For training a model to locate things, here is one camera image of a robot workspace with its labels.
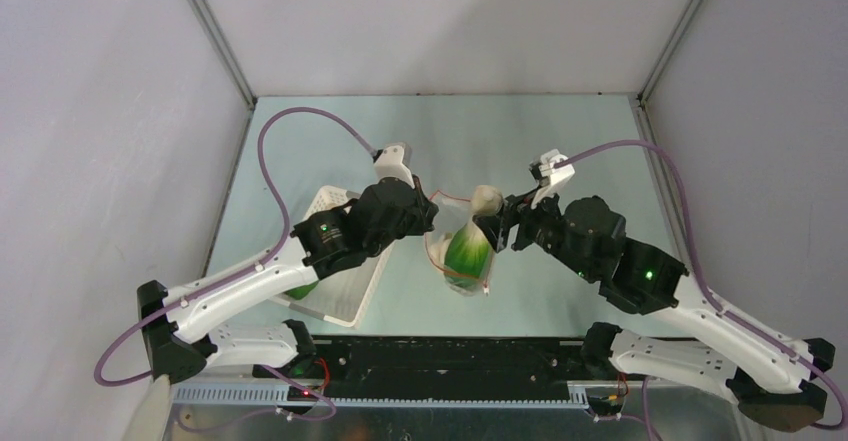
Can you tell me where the clear zip top bag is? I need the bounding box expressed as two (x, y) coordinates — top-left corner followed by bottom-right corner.
(425, 185), (504, 296)

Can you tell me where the green bok choy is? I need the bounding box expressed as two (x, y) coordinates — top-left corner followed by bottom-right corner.
(442, 185), (504, 295)

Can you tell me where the green pepper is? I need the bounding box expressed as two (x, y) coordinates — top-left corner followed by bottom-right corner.
(284, 282), (318, 300)

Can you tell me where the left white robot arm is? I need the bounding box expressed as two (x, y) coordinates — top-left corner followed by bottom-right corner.
(137, 178), (438, 384)

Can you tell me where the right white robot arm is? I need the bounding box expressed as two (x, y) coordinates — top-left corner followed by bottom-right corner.
(474, 196), (835, 433)

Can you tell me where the white perforated plastic basket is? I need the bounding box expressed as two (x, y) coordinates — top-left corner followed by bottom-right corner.
(269, 185), (392, 329)

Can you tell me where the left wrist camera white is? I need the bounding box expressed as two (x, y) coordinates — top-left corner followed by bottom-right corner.
(373, 142), (414, 187)

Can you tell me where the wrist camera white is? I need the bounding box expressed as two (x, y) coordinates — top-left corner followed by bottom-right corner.
(530, 149), (575, 209)
(373, 142), (414, 187)

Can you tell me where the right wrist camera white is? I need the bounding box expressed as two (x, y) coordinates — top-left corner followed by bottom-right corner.
(530, 149), (575, 209)

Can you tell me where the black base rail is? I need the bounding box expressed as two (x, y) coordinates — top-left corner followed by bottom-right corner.
(287, 335), (620, 403)

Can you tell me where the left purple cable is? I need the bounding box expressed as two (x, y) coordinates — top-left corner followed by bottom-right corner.
(93, 106), (379, 388)

